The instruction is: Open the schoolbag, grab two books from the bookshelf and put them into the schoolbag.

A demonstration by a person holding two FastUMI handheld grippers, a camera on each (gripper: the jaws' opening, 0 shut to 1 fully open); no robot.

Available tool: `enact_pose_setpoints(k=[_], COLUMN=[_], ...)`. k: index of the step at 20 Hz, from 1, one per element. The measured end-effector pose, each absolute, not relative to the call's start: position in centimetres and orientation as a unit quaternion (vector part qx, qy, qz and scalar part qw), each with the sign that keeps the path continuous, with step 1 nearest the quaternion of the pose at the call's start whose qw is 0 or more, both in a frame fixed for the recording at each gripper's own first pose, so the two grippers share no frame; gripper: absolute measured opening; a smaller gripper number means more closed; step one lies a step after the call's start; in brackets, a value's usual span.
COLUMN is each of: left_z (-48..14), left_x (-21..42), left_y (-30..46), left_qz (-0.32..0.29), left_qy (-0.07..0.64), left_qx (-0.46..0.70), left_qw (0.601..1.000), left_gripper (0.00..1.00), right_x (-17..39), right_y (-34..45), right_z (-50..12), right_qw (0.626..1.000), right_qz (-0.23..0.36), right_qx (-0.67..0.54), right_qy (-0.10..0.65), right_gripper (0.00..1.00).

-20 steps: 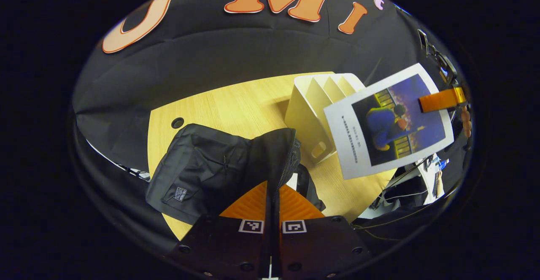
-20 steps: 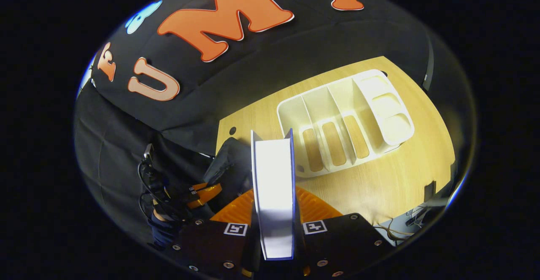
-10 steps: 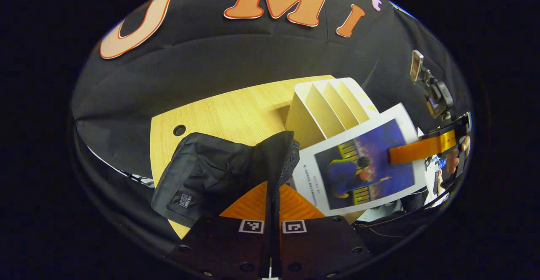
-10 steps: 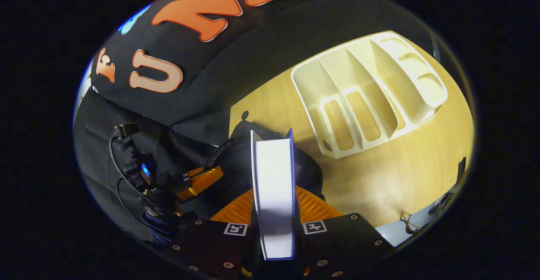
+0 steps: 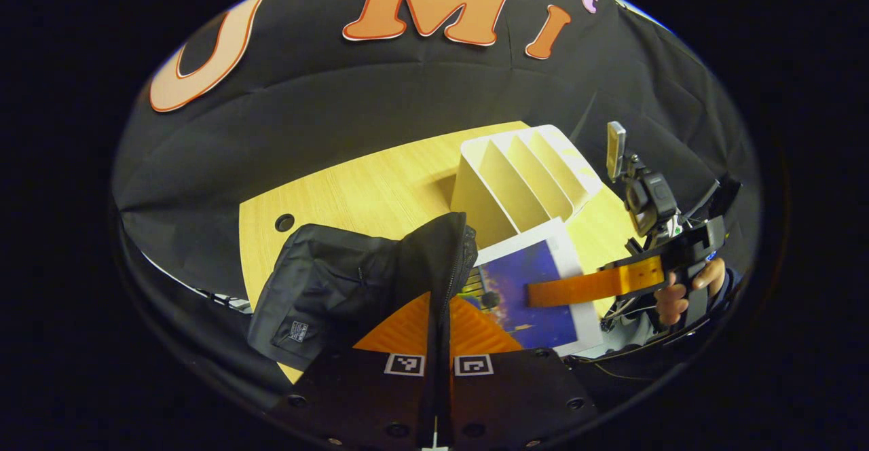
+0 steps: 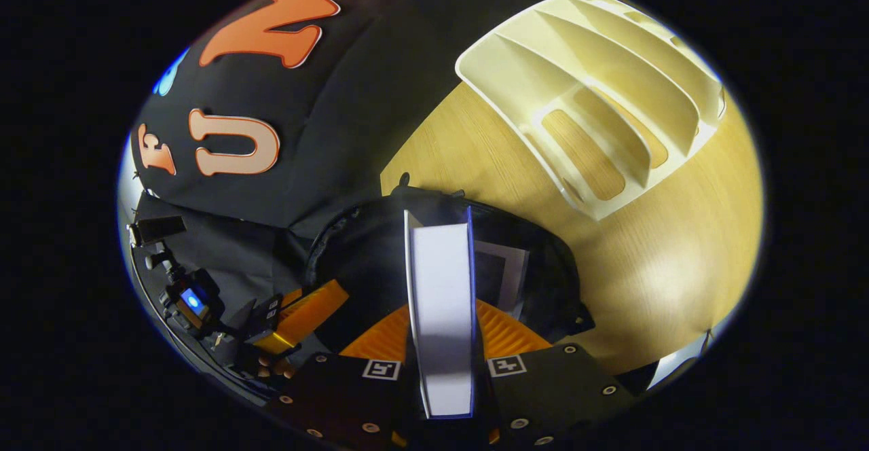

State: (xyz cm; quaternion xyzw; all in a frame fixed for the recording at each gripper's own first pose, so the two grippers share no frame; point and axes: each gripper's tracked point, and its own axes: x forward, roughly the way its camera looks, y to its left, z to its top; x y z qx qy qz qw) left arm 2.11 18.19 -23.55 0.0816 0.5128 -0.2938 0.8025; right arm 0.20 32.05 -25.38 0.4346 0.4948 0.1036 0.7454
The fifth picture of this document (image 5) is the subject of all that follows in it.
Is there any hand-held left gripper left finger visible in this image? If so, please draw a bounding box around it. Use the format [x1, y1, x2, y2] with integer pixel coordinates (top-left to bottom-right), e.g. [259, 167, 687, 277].
[272, 291, 437, 449]

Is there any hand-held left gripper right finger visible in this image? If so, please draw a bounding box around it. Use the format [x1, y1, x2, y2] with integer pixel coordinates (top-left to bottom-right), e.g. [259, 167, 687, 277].
[448, 295, 598, 450]

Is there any black schoolbag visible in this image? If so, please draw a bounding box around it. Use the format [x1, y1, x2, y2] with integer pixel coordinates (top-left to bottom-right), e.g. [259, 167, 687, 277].
[247, 211, 480, 372]

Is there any blue cover book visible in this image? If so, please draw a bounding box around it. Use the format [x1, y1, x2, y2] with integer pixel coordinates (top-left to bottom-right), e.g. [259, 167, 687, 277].
[460, 217, 606, 358]

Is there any white bookshelf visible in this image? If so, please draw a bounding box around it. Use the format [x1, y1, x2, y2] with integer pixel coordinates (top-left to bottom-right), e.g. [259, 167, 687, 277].
[449, 124, 604, 251]

